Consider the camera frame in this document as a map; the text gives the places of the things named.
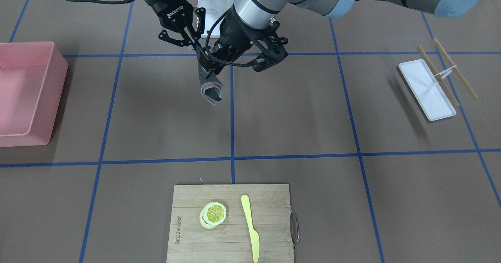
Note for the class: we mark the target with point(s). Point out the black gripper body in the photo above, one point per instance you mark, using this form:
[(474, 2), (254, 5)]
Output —
[(169, 5), (235, 31)]

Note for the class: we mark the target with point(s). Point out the dark grey cloth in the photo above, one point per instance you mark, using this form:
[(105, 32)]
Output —
[(211, 87)]

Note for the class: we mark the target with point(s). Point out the pink plastic bin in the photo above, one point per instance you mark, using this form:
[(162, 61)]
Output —
[(32, 78)]

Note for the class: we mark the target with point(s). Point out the white rectangular tray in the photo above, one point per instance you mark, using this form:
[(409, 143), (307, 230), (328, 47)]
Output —
[(430, 97)]

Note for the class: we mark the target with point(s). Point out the lemon slice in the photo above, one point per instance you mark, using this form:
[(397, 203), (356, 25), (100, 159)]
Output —
[(212, 215)]

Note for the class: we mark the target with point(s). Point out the bamboo cutting board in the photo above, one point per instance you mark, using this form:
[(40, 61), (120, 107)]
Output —
[(230, 242)]

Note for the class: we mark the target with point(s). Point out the wooden chopstick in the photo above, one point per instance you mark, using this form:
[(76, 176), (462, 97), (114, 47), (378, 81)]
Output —
[(455, 69), (440, 82)]

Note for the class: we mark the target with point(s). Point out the white plastic clip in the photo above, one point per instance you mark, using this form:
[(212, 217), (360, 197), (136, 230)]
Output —
[(445, 73)]

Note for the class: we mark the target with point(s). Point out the yellow plastic knife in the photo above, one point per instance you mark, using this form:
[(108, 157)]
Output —
[(253, 234)]

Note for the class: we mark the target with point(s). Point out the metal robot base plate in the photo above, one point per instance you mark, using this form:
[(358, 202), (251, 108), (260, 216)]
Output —
[(209, 4)]

